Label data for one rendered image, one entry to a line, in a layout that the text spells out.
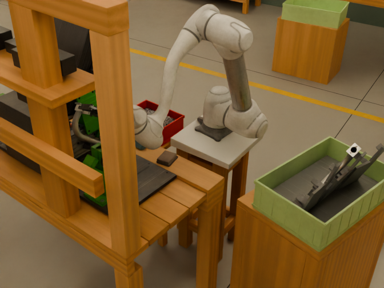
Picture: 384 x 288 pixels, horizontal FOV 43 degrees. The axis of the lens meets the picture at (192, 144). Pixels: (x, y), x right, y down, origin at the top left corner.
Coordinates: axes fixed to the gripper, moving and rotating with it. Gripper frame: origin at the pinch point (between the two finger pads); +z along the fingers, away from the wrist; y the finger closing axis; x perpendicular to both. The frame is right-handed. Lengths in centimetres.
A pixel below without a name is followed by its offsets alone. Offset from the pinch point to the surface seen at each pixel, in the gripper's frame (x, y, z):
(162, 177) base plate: 17, -41, -27
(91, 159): 23.2, 1.7, -21.8
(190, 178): 13, -49, -37
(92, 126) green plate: 4.0, -12.6, 4.5
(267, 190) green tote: 9, -60, -75
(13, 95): 3.3, 17.7, 33.5
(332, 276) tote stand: 36, -102, -100
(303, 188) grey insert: -1, -85, -80
